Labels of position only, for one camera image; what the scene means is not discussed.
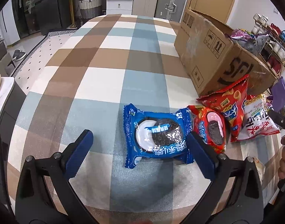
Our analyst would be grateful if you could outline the black refrigerator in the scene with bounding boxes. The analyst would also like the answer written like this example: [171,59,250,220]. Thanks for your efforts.
[12,0,72,38]

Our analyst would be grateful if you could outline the grey slippers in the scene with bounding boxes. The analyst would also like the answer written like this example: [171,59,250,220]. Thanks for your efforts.
[12,50,27,62]

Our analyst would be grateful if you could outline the shoe rack with shoes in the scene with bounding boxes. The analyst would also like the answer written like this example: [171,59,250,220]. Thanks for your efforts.
[251,13,285,79]

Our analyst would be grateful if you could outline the purple snack bag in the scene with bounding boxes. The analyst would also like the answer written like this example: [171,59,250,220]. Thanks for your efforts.
[225,29,269,56]

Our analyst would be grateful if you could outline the woven laundry basket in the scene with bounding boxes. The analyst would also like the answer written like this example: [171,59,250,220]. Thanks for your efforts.
[78,0,102,19]

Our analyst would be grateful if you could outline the plaid tablecloth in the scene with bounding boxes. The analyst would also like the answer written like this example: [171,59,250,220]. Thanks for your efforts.
[6,14,283,224]

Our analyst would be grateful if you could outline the red corn chips bag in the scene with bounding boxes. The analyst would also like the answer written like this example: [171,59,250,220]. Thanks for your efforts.
[197,74,249,143]

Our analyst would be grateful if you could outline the white drawer cabinet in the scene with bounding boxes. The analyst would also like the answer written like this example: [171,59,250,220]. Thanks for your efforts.
[106,0,133,15]

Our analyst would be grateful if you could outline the white red snack bag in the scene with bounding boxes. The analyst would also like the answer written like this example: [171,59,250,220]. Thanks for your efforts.
[237,94,280,141]

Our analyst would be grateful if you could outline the brown cardboard box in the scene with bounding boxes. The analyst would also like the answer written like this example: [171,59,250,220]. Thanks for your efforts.
[174,9,276,96]

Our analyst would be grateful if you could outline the blue Oreo cookie pack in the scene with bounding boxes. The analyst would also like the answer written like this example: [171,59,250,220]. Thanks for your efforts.
[123,104,194,169]

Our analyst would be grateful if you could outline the red Oreo cookie pack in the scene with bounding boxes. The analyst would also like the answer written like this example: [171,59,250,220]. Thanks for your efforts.
[188,105,226,154]

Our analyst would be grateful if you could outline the silver aluminium suitcase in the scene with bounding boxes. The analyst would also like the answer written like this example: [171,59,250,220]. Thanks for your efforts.
[155,0,186,22]

